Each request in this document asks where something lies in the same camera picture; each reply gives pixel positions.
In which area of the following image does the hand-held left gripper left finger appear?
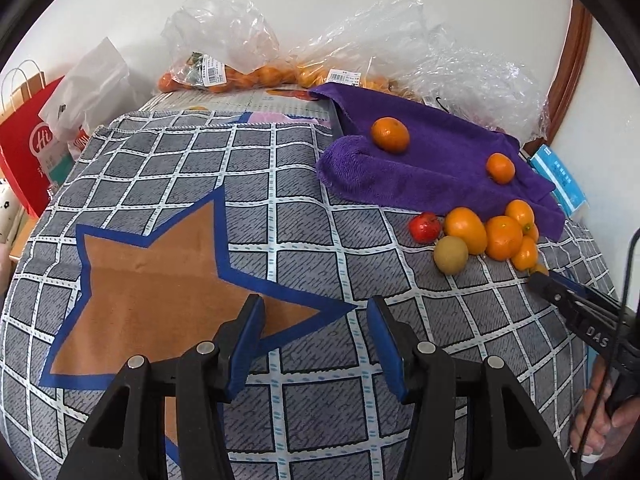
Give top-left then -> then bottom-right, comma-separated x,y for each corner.
57,294 -> 266,480

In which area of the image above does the medium round orange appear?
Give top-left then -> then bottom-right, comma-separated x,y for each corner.
484,215 -> 524,261

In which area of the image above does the small round mandarin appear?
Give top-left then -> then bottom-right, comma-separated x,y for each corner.
486,152 -> 516,184

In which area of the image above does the small red fruit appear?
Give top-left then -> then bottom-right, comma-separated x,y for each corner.
408,212 -> 443,245

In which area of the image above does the brown wooden door frame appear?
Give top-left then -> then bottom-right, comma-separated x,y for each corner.
542,0 -> 593,143

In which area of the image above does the red paper bag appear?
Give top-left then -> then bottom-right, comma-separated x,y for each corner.
0,59 -> 68,218

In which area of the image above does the large round mandarin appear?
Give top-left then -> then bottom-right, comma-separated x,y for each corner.
370,116 -> 411,154

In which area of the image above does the clear bag of kumquats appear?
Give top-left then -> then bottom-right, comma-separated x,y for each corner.
290,0 -> 441,96

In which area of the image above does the yellow round fruit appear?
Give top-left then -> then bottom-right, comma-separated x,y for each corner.
433,236 -> 470,276

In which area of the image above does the blue tissue pack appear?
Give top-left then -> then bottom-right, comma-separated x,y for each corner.
529,144 -> 590,218

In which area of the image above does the person's right hand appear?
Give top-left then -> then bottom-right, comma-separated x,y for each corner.
570,355 -> 640,463

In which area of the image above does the purple towel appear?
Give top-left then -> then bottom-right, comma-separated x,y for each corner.
307,82 -> 566,238

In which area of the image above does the oval orange kumquat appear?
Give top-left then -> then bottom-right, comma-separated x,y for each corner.
511,236 -> 539,272
505,199 -> 536,228

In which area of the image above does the printed fruit picture mat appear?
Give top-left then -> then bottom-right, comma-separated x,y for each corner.
137,87 -> 341,128

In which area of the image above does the white floral box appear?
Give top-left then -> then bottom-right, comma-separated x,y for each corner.
0,177 -> 23,246

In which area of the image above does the crinkled clear plastic bag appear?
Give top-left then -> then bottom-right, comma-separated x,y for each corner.
390,47 -> 551,143

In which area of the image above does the grey checked star blanket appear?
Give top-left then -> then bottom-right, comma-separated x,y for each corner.
0,110 -> 618,480

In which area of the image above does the white plastic bag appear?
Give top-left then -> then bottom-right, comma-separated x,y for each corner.
39,37 -> 138,148

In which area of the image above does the clear bag of mandarins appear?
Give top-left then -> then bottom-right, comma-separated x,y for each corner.
159,0 -> 301,95

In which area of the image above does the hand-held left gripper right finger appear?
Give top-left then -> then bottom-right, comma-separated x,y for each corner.
366,294 -> 573,480

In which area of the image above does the red white packet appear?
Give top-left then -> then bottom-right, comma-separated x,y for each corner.
66,127 -> 93,161

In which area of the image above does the large oval orange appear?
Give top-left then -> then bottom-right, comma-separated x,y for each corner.
443,207 -> 488,256

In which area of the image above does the black cable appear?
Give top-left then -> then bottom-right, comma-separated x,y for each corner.
570,227 -> 640,480

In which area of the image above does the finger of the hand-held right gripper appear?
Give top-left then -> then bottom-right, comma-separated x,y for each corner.
547,269 -> 627,322
529,272 -> 582,317

